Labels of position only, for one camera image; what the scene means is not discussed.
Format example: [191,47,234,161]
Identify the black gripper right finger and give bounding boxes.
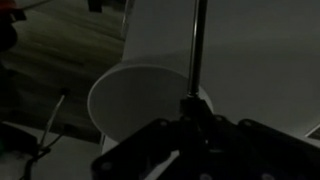
[213,115,320,180]

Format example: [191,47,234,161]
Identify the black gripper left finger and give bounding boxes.
[90,119,181,180]

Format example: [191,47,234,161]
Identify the white bowl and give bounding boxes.
[87,63,214,144]

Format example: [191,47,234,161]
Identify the black marker pen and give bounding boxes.
[181,0,209,116]

